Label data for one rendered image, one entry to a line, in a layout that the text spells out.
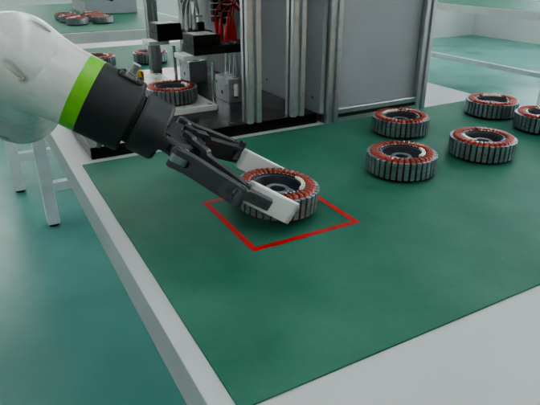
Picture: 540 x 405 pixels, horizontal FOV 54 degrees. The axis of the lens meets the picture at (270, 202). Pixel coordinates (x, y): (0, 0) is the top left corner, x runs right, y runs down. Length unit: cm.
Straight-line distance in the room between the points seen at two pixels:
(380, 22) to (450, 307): 75
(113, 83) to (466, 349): 46
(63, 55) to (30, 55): 3
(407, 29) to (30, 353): 137
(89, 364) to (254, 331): 120
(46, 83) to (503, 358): 54
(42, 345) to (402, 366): 143
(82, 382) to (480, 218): 120
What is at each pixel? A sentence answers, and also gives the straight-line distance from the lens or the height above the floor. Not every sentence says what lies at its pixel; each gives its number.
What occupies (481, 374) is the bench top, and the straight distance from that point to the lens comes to 50.
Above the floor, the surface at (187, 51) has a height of 89.
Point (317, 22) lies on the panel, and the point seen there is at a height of 95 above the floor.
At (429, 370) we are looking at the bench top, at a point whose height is 75.
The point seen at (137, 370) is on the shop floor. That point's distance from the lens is 162.
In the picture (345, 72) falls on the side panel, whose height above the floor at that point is 85.
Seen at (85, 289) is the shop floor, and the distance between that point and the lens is 200.
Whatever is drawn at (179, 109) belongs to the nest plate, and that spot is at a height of 78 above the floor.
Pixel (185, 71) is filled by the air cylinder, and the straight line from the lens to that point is 145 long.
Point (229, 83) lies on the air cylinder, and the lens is 120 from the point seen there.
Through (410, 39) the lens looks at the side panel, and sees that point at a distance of 125.
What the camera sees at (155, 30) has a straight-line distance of 140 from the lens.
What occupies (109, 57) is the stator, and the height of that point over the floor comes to 78.
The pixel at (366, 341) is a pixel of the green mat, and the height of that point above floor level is 75.
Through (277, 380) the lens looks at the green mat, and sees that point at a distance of 46.
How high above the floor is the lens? 107
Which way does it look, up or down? 25 degrees down
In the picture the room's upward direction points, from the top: straight up
